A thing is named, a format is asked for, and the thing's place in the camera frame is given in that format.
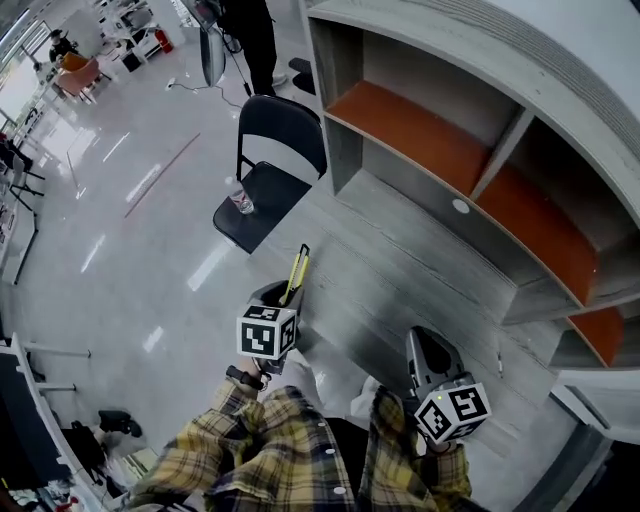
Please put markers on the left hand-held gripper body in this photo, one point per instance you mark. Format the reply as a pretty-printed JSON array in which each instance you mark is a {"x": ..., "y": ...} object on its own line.
[{"x": 262, "y": 332}]

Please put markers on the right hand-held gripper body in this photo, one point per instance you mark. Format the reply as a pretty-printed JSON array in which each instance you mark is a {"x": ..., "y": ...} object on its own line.
[{"x": 450, "y": 410}]

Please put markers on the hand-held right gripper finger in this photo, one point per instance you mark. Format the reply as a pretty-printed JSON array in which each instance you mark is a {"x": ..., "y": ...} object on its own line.
[
  {"x": 411, "y": 355},
  {"x": 452, "y": 361}
]

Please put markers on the yellow black utility knife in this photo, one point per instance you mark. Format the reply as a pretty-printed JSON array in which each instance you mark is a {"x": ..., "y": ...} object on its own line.
[{"x": 300, "y": 262}]

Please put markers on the silver pen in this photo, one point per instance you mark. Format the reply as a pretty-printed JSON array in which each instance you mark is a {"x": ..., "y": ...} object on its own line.
[{"x": 499, "y": 364}]

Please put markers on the person's left forearm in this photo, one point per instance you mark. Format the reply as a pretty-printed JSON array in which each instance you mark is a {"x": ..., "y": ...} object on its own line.
[{"x": 210, "y": 435}]

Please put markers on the person's right forearm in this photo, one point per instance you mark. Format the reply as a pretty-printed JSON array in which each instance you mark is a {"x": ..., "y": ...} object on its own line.
[{"x": 445, "y": 475}]

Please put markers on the grey wood-grain table top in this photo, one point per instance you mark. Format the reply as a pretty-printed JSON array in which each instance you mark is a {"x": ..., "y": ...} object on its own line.
[{"x": 400, "y": 280}]

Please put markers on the person's left white shoe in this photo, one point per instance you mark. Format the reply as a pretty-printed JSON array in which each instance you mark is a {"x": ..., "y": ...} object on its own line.
[{"x": 305, "y": 380}]

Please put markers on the person's white shoe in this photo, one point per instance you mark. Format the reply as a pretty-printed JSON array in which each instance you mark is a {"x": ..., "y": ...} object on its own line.
[
  {"x": 305, "y": 380},
  {"x": 362, "y": 400}
]

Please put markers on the person's right white shoe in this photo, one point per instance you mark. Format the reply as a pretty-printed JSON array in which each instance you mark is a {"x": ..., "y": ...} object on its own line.
[{"x": 362, "y": 400}]

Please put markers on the clear bottle with red label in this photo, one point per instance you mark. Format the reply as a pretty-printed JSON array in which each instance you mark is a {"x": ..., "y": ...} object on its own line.
[{"x": 243, "y": 201}]

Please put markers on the person's yellow plaid shirt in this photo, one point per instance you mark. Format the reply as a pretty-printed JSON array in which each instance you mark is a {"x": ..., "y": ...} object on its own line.
[{"x": 300, "y": 450}]

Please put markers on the white door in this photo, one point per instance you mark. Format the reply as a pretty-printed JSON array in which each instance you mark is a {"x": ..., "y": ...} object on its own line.
[{"x": 600, "y": 400}]

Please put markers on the white round grommet cap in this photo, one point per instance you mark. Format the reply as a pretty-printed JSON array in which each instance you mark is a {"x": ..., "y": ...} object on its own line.
[{"x": 460, "y": 206}]

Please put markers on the grey wooden desk hutch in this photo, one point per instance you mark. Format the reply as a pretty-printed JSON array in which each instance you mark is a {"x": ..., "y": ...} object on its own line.
[{"x": 345, "y": 150}]

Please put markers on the red floor tape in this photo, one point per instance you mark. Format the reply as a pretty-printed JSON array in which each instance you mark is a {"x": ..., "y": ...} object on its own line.
[{"x": 162, "y": 175}]

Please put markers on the black folding chair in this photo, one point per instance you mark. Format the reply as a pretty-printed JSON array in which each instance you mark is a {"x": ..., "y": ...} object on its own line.
[{"x": 280, "y": 130}]

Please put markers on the black shoe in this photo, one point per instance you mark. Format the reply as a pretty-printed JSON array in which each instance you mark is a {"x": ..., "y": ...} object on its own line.
[{"x": 117, "y": 422}]

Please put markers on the black bag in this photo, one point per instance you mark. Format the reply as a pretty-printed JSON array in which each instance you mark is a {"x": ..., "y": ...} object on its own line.
[{"x": 87, "y": 450}]

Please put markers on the black office chair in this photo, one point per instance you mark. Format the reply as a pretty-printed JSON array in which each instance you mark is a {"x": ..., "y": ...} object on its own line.
[{"x": 302, "y": 75}]

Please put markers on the grey oval panel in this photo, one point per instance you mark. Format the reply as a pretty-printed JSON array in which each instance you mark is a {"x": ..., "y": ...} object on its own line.
[{"x": 212, "y": 55}]

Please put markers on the black and white desk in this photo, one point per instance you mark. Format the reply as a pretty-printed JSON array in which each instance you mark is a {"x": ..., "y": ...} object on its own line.
[{"x": 20, "y": 430}]

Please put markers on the red fire extinguisher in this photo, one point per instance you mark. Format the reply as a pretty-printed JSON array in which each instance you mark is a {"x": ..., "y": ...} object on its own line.
[{"x": 165, "y": 41}]

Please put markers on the orange chair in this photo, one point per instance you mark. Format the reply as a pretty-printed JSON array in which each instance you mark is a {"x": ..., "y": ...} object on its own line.
[{"x": 80, "y": 75}]

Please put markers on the white shelf rack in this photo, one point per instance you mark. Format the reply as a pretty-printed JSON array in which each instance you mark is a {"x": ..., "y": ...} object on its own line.
[{"x": 135, "y": 35}]

